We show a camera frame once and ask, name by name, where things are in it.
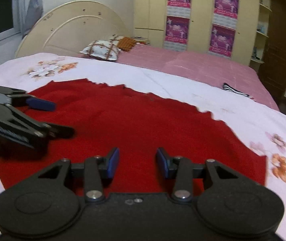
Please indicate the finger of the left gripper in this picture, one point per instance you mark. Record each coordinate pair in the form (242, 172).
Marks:
(26, 130)
(20, 98)

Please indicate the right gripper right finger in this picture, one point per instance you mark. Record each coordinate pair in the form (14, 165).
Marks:
(183, 171)

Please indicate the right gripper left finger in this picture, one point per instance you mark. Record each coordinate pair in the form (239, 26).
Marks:
(96, 172)

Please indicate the red knitted garment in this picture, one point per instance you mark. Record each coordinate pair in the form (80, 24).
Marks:
(138, 124)

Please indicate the cream curved headboard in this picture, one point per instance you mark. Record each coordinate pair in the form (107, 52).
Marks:
(69, 28)

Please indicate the grey tied curtain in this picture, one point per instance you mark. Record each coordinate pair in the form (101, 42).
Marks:
(25, 14)

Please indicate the white patterned pillow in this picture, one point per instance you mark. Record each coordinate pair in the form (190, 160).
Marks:
(103, 50)

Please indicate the black white striped cloth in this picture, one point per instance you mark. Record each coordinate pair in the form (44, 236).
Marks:
(227, 87)

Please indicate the white floral bedsheet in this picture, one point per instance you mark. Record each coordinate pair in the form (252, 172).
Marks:
(259, 127)

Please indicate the pink bed cover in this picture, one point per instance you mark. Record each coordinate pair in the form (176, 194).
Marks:
(205, 68)

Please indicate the orange checked cloth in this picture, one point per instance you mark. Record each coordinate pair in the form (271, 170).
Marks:
(126, 44)

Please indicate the cream wardrobe with posters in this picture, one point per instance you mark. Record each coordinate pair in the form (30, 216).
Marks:
(225, 28)

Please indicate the brown wooden door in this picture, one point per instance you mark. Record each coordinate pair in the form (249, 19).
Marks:
(272, 73)

